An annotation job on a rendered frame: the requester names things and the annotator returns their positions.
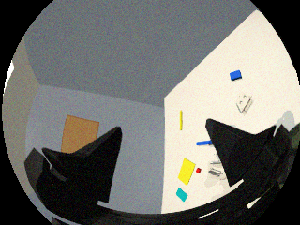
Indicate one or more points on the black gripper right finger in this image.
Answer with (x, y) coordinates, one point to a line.
(236, 148)

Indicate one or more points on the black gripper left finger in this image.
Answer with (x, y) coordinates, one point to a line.
(93, 165)

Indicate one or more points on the teal rectangular plate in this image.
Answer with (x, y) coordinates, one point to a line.
(181, 194)

